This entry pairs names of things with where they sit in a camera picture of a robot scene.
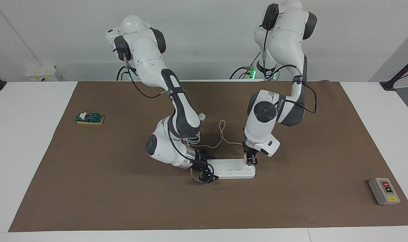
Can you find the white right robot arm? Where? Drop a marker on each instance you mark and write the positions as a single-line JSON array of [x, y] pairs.
[[146, 57]]

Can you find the pink charger plug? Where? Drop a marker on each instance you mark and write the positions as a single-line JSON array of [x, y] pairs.
[[245, 157]]

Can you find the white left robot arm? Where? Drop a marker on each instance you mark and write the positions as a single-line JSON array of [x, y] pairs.
[[287, 40]]

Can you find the green sponge block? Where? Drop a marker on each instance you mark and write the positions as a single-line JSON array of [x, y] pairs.
[[89, 118]]

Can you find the white power strip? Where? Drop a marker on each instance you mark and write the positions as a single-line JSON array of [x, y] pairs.
[[234, 169]]

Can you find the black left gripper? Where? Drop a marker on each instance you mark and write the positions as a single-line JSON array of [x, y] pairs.
[[250, 147]]

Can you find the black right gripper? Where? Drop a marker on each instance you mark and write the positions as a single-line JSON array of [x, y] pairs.
[[199, 158]]

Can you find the black angled stand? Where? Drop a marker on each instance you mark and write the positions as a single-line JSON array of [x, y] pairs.
[[400, 72]]

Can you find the grey on-off switch box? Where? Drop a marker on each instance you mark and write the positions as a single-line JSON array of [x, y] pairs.
[[384, 191]]

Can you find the brown table mat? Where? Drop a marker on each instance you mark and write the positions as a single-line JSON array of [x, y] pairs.
[[123, 195]]

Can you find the white box with yellow labels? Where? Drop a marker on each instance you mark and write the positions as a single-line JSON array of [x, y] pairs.
[[41, 73]]

